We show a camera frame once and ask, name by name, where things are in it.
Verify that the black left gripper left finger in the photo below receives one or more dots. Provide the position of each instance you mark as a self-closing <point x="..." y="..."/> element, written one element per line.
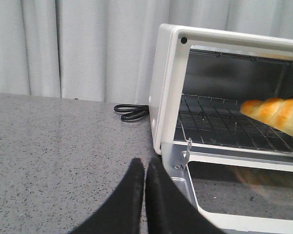
<point x="121" y="212"/>

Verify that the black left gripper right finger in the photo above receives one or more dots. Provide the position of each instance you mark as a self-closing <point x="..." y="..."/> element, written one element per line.
<point x="168" y="211"/>

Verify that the glass oven door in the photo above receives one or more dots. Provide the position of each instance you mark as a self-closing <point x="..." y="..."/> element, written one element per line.
<point x="239" y="191"/>

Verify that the golden twisted bread loaf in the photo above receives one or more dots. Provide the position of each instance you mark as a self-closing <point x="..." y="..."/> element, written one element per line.
<point x="275" y="112"/>

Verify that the white Toshiba toaster oven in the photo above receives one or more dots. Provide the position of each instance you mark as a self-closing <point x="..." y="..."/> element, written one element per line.
<point x="214" y="63"/>

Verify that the grey pleated curtain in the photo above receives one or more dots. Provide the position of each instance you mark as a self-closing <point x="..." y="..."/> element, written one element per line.
<point x="103" y="50"/>

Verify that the metal wire oven rack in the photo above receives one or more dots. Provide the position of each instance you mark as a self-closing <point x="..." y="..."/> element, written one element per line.
<point x="216" y="121"/>

